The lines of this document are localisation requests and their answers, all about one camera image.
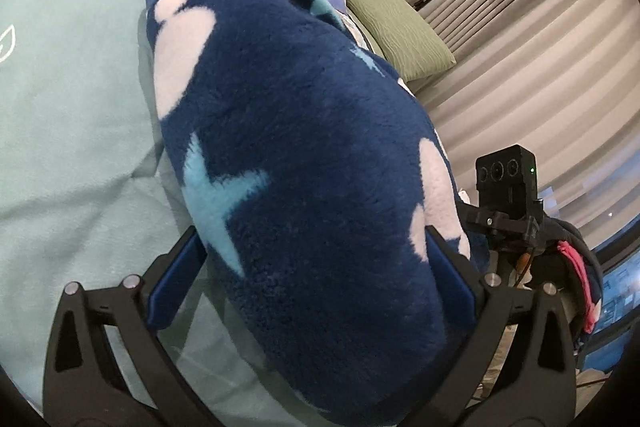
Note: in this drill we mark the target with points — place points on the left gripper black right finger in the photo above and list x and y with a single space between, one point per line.
536 385

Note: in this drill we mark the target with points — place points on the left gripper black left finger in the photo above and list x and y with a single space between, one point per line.
105 364

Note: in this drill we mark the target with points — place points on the navy fleece star-print garment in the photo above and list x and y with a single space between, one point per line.
323 196

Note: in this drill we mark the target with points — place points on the light blue printed blanket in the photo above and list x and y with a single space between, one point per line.
88 194

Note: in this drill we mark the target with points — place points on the near green cushion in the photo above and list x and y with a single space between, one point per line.
406 40

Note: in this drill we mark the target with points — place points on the black camera box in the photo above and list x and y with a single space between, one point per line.
506 181

